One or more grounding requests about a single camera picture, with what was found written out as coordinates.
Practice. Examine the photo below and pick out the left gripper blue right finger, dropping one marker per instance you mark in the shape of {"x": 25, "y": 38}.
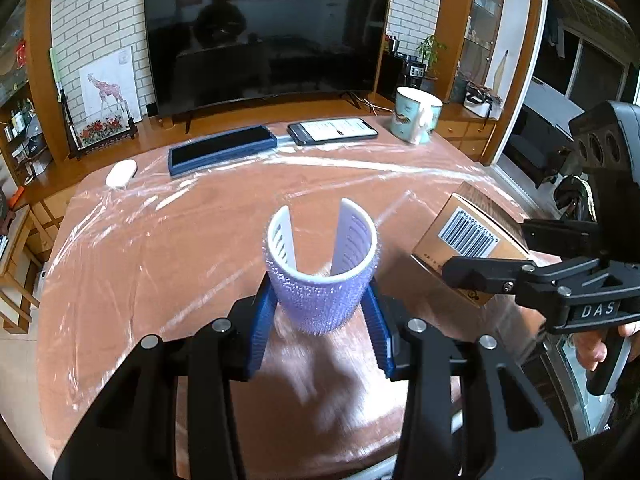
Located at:
{"x": 471, "y": 413}

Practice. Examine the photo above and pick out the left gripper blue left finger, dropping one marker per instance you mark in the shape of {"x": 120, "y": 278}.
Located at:
{"x": 129, "y": 431}

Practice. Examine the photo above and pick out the brown cardboard box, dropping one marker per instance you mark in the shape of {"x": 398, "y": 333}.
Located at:
{"x": 470, "y": 225}

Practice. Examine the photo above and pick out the purple hair roller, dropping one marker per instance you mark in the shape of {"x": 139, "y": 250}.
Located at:
{"x": 321, "y": 292}

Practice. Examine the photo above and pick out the person right hand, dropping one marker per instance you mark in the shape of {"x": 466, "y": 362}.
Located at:
{"x": 591, "y": 349}

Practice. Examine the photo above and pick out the wooden drawer cabinet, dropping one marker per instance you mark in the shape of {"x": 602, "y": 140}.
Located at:
{"x": 466, "y": 131}

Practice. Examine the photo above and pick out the clear plastic table cover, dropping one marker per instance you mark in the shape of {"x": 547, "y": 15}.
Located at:
{"x": 165, "y": 256}

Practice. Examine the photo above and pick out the blue butterfly ceramic mug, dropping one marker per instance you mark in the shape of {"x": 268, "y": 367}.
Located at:
{"x": 415, "y": 116}

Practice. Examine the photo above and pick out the white oval mouse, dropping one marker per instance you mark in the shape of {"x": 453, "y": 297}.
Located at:
{"x": 121, "y": 173}

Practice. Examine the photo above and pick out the green potted plant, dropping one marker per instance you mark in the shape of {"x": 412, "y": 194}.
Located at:
{"x": 428, "y": 51}

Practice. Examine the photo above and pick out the black coffee machine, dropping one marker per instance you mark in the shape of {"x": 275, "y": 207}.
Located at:
{"x": 397, "y": 69}

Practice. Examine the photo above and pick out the dark blue case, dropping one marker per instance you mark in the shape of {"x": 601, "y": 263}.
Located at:
{"x": 218, "y": 148}

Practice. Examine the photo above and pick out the black smartphone lit screen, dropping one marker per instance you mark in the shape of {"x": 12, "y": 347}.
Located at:
{"x": 317, "y": 132}

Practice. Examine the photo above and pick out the red flower framed ornament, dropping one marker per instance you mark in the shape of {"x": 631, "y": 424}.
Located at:
{"x": 106, "y": 127}

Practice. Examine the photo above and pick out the large black television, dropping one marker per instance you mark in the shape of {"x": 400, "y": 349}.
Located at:
{"x": 205, "y": 53}

